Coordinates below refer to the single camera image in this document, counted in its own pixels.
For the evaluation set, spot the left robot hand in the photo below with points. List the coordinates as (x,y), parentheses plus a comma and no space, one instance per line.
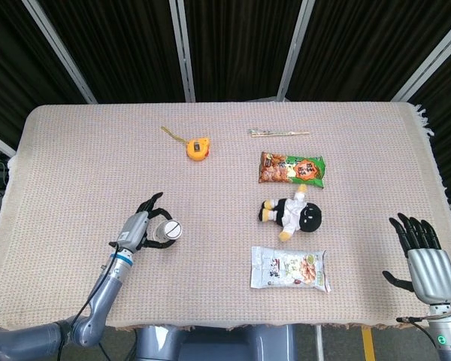
(141,229)

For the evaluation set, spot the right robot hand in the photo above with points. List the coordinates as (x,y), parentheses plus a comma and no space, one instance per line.
(430,269)

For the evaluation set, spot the white paper cup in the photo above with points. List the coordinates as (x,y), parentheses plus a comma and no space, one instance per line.
(168,230)

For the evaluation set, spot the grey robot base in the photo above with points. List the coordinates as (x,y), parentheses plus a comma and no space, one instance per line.
(214,344)

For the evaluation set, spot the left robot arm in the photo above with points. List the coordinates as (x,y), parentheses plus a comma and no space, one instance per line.
(94,301)

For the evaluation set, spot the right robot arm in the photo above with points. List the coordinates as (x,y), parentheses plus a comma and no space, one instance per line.
(447,332)

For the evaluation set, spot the orange tape measure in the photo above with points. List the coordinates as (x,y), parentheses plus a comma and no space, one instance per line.
(197,147)

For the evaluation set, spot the beige woven tablecloth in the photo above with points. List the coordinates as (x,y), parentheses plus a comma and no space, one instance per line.
(218,113)

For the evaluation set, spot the white snack bag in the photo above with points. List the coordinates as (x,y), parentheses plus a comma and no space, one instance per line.
(289,269)

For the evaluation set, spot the plush doll white robe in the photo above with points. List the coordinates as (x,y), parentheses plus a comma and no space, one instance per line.
(291,214)

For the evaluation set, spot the green orange snack bag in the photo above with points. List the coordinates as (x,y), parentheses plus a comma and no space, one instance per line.
(291,169)

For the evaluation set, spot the wooden chopsticks in wrapper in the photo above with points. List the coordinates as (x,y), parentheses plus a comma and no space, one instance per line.
(274,132)

